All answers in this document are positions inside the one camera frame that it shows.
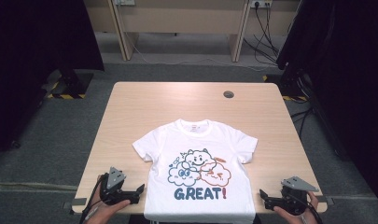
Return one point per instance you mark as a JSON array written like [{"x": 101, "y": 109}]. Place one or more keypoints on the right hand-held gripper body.
[{"x": 294, "y": 199}]

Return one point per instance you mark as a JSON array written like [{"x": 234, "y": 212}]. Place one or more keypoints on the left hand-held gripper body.
[{"x": 113, "y": 191}]

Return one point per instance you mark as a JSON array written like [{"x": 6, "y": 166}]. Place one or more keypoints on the white printed t-shirt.
[{"x": 196, "y": 140}]

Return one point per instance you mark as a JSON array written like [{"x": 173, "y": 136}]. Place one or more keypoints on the person's left hand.
[{"x": 110, "y": 212}]

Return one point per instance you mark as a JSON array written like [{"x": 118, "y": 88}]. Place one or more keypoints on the person's right hand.
[{"x": 300, "y": 219}]

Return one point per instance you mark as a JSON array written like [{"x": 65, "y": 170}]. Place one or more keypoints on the grey tape strip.
[
  {"x": 328, "y": 200},
  {"x": 77, "y": 202}
]

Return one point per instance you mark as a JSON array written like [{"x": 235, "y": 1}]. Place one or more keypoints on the yellow black hazard tape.
[
  {"x": 294, "y": 98},
  {"x": 67, "y": 96}
]

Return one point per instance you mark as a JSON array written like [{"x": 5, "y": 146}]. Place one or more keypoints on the black stand base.
[{"x": 73, "y": 82}]

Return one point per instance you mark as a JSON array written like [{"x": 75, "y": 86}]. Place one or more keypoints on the black curtain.
[
  {"x": 28, "y": 62},
  {"x": 348, "y": 77}
]

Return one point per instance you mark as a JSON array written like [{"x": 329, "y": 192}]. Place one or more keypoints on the white wall socket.
[{"x": 260, "y": 3}]

